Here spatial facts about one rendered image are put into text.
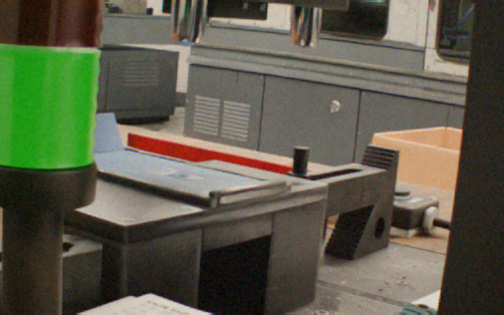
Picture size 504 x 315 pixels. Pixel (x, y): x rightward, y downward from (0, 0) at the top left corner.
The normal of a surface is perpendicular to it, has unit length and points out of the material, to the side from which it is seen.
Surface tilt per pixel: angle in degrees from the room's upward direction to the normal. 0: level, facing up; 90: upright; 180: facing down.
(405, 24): 90
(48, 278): 90
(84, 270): 90
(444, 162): 88
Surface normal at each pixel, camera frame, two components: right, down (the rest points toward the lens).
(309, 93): -0.64, 0.07
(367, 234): 0.80, 0.17
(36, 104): 0.23, -0.07
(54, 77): 0.43, 0.42
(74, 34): 0.63, 0.41
